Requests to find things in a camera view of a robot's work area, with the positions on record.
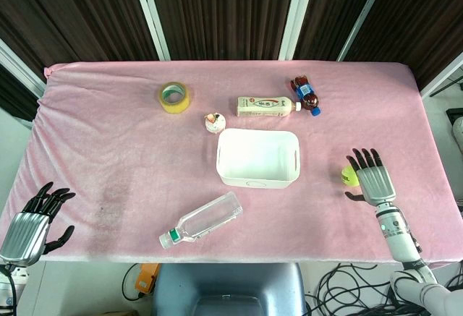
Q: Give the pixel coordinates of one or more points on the pink table cloth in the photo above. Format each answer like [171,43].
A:
[108,157]

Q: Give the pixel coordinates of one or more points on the white plastic basket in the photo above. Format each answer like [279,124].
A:
[258,158]

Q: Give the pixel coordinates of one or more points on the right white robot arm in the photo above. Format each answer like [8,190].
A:
[414,260]

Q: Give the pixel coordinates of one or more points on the yellow tape roll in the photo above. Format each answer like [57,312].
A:
[175,97]

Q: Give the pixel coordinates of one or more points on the orange yellow handheld controller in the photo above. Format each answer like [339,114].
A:
[146,276]

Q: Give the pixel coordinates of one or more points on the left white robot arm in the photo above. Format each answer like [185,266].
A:
[8,282]

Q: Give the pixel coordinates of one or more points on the yellow tennis ball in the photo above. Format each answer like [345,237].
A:
[349,175]

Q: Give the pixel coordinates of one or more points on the beige milk tea bottle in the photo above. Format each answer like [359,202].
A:
[267,106]

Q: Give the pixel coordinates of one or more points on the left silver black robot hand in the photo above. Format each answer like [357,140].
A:
[24,234]

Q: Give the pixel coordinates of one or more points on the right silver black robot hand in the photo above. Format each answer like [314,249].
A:
[376,184]

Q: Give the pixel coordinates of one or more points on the clear empty plastic bottle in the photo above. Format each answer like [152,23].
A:
[201,221]

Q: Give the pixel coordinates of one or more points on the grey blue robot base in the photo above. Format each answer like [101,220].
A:
[229,290]

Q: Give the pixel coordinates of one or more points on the dark cola bottle blue label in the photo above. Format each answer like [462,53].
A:
[306,94]

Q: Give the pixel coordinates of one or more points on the white frame post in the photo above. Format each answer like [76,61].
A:
[363,14]
[442,77]
[18,66]
[149,12]
[297,12]

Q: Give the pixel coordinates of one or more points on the small white snack cup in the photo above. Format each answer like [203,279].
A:
[215,123]

